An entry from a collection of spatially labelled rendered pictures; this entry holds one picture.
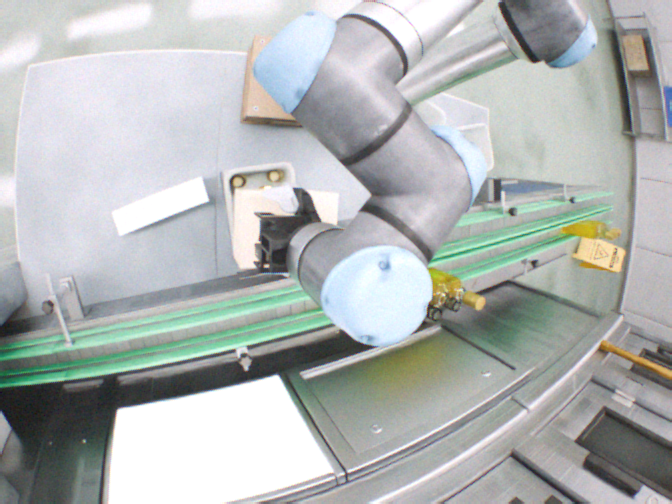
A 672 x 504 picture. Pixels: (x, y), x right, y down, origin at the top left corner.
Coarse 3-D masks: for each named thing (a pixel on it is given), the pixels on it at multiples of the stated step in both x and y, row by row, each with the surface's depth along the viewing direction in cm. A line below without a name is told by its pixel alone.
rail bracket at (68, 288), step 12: (48, 276) 50; (72, 276) 61; (60, 288) 56; (72, 288) 61; (48, 300) 48; (60, 300) 53; (72, 300) 61; (48, 312) 47; (60, 312) 53; (72, 312) 62; (84, 312) 64
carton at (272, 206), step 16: (240, 192) 50; (256, 192) 50; (320, 192) 55; (240, 208) 50; (256, 208) 51; (272, 208) 52; (320, 208) 55; (336, 208) 56; (240, 224) 50; (256, 224) 51; (336, 224) 57; (240, 240) 51; (256, 240) 52; (240, 256) 51
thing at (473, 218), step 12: (600, 192) 143; (612, 192) 142; (528, 204) 113; (540, 204) 114; (552, 204) 111; (564, 204) 115; (468, 216) 98; (480, 216) 97; (492, 216) 96; (504, 216) 98
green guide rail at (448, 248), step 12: (600, 204) 147; (552, 216) 124; (564, 216) 124; (576, 216) 122; (504, 228) 110; (516, 228) 110; (528, 228) 108; (540, 228) 109; (456, 240) 101; (468, 240) 100; (480, 240) 98; (492, 240) 98; (444, 252) 90; (456, 252) 92
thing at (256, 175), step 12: (240, 168) 75; (252, 168) 76; (264, 168) 77; (276, 168) 80; (288, 168) 80; (228, 180) 74; (252, 180) 84; (264, 180) 85; (288, 180) 82; (228, 192) 75; (228, 204) 76; (228, 216) 76
